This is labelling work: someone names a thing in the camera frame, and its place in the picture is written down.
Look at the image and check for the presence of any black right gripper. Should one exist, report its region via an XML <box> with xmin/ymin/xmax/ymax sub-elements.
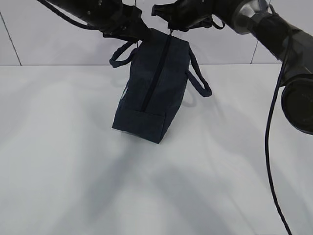
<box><xmin>151</xmin><ymin>0</ymin><xmax>225</xmax><ymax>32</ymax></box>

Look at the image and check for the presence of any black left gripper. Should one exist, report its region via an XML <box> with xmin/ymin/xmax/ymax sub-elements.
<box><xmin>97</xmin><ymin>0</ymin><xmax>151</xmax><ymax>42</ymax></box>

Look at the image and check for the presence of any dark navy fabric lunch bag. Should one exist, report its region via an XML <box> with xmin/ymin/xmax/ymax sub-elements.
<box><xmin>110</xmin><ymin>28</ymin><xmax>212</xmax><ymax>143</ymax></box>

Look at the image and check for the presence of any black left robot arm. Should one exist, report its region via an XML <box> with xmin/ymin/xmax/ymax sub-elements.
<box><xmin>40</xmin><ymin>0</ymin><xmax>151</xmax><ymax>43</ymax></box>

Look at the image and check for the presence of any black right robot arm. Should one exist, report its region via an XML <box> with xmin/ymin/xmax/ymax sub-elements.
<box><xmin>152</xmin><ymin>0</ymin><xmax>313</xmax><ymax>135</ymax></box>

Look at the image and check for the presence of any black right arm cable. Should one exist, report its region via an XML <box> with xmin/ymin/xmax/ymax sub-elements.
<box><xmin>265</xmin><ymin>31</ymin><xmax>294</xmax><ymax>235</ymax></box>

